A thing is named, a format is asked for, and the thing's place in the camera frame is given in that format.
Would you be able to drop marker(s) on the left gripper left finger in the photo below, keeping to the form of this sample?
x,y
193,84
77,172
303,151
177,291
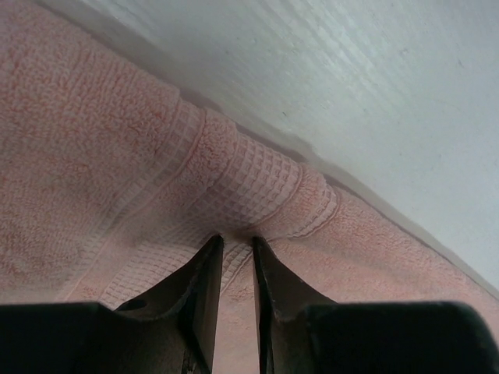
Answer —
x,y
189,296

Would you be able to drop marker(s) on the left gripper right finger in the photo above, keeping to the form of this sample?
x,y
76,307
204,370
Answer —
x,y
281,297

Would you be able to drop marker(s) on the light pink towel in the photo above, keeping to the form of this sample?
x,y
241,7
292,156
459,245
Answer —
x,y
110,181

